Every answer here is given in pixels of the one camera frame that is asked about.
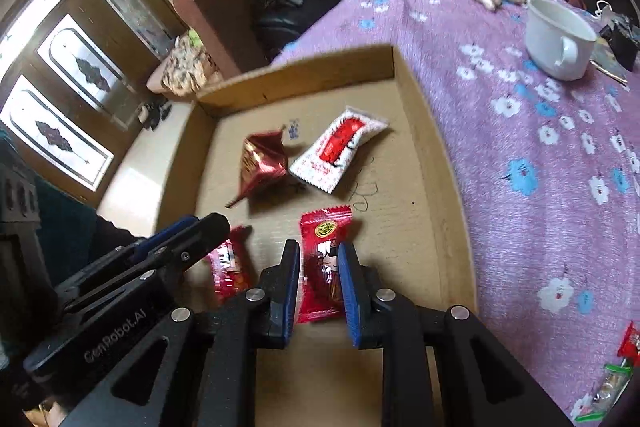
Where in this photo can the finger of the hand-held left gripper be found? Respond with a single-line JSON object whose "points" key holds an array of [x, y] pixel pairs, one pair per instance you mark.
{"points": [[165, 234], [210, 232]]}

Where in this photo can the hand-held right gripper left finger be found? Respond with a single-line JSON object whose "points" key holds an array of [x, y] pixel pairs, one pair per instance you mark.
{"points": [[286, 297]]}

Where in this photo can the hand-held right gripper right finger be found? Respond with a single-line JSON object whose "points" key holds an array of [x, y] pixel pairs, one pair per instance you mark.
{"points": [[353, 302]]}

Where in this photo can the small red snack packet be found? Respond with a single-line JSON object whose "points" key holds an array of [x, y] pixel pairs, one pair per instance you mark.
{"points": [[230, 269]]}

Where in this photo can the long red snack packet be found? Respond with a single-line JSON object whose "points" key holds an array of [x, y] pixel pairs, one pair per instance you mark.
{"points": [[320, 232]]}

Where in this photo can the dark red gold snack packet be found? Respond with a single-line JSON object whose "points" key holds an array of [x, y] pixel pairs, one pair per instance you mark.
{"points": [[260, 162]]}

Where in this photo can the shallow cardboard box tray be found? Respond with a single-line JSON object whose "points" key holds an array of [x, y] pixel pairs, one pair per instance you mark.
{"points": [[400, 207]]}

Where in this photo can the light slipper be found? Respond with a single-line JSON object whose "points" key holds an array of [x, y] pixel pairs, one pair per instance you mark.
{"points": [[145, 114]]}

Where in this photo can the black slipper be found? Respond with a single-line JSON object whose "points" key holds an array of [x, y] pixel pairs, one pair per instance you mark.
{"points": [[161, 112]]}

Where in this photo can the wooden door with oval glass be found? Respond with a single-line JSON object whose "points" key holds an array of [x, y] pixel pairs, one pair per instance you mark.
{"points": [[75, 57], [45, 127]]}

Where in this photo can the patterned beige cloth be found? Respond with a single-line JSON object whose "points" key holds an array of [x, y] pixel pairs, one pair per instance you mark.
{"points": [[185, 67]]}

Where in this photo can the purple floral tablecloth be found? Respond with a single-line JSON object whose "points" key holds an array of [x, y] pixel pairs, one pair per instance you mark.
{"points": [[525, 217]]}

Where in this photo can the bright green cloth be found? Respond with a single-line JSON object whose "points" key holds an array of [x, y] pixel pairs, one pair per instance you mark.
{"points": [[192, 39]]}

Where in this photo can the narrow wooden glass door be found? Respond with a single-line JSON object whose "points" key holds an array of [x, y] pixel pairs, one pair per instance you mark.
{"points": [[130, 12]]}

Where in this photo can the brown armchair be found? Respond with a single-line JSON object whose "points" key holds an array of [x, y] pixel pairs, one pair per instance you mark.
{"points": [[225, 7]]}

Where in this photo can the wide transom window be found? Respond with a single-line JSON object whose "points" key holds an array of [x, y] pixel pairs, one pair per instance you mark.
{"points": [[30, 12]]}

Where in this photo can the snack packets on tablecloth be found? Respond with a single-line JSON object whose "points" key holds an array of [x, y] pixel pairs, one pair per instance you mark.
{"points": [[612, 382]]}

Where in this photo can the white cup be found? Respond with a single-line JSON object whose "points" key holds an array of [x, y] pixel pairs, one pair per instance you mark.
{"points": [[555, 42]]}

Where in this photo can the small red cloth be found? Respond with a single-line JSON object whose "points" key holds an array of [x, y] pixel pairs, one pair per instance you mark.
{"points": [[576, 0]]}

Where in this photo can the small black container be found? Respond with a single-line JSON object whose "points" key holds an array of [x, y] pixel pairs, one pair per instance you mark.
{"points": [[622, 39]]}

